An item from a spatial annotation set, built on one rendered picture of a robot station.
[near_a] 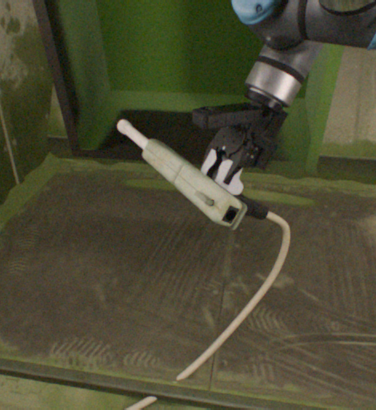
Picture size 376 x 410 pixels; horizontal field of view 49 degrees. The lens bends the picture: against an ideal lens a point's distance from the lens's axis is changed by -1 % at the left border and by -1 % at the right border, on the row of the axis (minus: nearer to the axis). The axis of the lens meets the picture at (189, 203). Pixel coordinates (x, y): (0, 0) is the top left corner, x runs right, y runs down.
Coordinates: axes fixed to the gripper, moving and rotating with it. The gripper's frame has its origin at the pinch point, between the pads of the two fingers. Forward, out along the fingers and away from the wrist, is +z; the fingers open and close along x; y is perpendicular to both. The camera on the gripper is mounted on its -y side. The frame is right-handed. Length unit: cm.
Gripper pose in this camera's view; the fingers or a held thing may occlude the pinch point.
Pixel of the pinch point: (203, 193)
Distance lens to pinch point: 75.7
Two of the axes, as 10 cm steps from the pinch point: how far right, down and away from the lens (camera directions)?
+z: -4.6, 8.7, 2.0
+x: -4.7, -4.3, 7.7
